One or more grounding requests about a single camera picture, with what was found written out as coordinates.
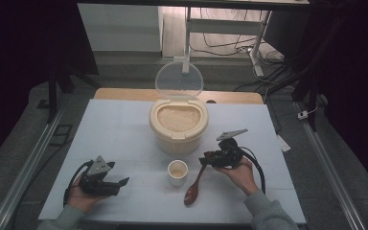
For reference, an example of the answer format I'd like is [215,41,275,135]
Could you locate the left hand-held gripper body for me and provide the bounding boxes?
[78,155,122,196]

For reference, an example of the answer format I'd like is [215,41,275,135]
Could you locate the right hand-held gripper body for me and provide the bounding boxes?
[211,128,249,170]

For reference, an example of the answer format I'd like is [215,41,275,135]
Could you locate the beige rice container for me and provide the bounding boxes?
[149,98,210,156]

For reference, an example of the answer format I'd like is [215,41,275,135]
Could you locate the brown wooden spoon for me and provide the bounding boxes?
[183,152,209,206]

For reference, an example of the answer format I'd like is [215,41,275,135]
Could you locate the white ribbed cup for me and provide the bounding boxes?
[167,159,189,188]

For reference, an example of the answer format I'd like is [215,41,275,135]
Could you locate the pile of uncooked rice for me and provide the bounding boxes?
[156,104,202,133]

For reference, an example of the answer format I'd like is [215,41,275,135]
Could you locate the person's left hand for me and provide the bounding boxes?
[66,173,110,214]

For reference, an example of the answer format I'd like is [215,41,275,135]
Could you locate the person's right hand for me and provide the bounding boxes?
[213,156,259,196]

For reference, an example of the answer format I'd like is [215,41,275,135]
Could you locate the white table cover sheet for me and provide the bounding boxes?
[37,99,307,224]

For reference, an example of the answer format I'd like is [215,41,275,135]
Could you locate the white paper tag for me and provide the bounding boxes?
[276,133,292,153]

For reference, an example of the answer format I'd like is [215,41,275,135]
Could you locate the transparent container lid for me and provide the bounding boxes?
[154,57,204,100]

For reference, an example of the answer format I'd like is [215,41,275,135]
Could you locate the black stand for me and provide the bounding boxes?
[36,61,103,125]
[290,61,321,132]

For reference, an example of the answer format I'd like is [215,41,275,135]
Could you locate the dark monitor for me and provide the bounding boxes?
[263,11,311,60]

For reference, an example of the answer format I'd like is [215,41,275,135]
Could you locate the white cabinet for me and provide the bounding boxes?
[77,3,163,53]

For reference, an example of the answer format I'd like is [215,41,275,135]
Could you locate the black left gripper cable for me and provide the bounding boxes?
[62,160,94,206]

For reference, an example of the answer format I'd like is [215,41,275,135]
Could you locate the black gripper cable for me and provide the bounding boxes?
[62,160,94,206]
[238,146,266,196]

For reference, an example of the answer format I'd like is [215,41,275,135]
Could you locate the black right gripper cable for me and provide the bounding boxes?
[238,146,266,196]

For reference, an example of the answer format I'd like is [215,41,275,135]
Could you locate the metal floor rail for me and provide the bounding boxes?
[293,102,367,230]
[0,104,65,230]

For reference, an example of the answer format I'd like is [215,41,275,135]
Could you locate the black floor cable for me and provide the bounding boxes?
[190,8,261,58]

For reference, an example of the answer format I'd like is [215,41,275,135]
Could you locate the white desk frame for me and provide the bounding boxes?
[182,6,273,78]

